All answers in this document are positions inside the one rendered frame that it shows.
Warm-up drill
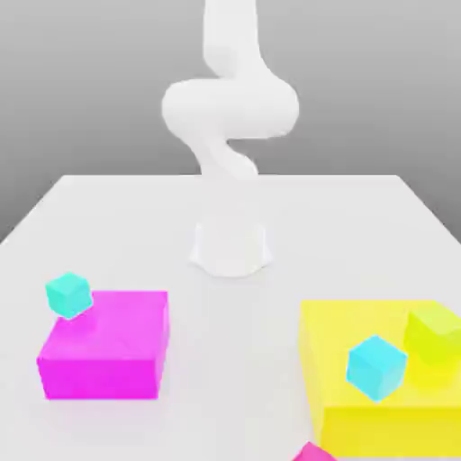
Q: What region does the small turquoise cube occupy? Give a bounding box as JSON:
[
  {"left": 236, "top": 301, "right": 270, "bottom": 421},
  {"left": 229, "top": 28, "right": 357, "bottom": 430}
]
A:
[{"left": 44, "top": 271, "right": 95, "bottom": 321}]

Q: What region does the small light blue cube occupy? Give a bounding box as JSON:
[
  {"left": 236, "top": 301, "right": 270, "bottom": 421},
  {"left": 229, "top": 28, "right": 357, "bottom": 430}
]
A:
[{"left": 345, "top": 334, "right": 409, "bottom": 403}]

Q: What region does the small lime yellow cube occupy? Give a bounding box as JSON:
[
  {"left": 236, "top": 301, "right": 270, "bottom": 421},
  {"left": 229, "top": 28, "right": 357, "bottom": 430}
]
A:
[{"left": 402, "top": 308, "right": 461, "bottom": 372}]

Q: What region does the small pink cube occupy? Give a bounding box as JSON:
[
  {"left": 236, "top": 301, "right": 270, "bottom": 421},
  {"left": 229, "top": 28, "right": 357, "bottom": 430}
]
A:
[{"left": 290, "top": 441, "right": 339, "bottom": 461}]

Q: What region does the large yellow box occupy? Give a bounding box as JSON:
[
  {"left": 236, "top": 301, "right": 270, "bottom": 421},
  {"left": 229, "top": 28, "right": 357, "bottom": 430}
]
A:
[{"left": 298, "top": 299, "right": 461, "bottom": 459}]

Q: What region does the large magenta box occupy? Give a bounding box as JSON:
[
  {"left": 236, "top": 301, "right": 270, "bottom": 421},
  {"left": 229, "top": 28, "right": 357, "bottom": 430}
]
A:
[{"left": 36, "top": 290, "right": 170, "bottom": 401}]

